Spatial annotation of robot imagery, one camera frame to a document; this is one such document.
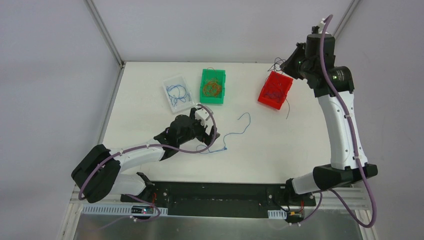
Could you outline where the purple wire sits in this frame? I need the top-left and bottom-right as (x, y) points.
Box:
(263, 86), (286, 104)
(267, 57), (292, 120)

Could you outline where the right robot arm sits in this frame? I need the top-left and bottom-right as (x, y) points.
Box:
(281, 33), (378, 205)

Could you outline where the orange wire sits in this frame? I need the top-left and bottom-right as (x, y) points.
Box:
(202, 67), (223, 99)

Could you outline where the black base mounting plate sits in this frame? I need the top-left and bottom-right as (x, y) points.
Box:
(138, 181), (316, 219)

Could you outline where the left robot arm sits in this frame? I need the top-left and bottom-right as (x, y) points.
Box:
(71, 114), (219, 203)

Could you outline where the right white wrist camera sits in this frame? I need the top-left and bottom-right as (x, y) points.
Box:
(311, 18), (327, 34)

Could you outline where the green plastic bin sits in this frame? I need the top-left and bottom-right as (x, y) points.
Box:
(199, 67), (226, 105)

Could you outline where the red plastic bin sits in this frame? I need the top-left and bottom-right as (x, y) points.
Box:
(257, 71), (294, 110)

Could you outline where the white plastic bin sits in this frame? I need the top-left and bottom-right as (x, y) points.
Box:
(162, 75), (195, 114)

